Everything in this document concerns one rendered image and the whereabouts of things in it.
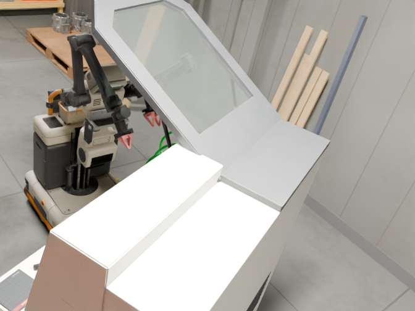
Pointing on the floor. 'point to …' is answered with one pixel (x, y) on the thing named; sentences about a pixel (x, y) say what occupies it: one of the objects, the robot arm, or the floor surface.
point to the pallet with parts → (60, 40)
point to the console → (117, 230)
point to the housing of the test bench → (227, 232)
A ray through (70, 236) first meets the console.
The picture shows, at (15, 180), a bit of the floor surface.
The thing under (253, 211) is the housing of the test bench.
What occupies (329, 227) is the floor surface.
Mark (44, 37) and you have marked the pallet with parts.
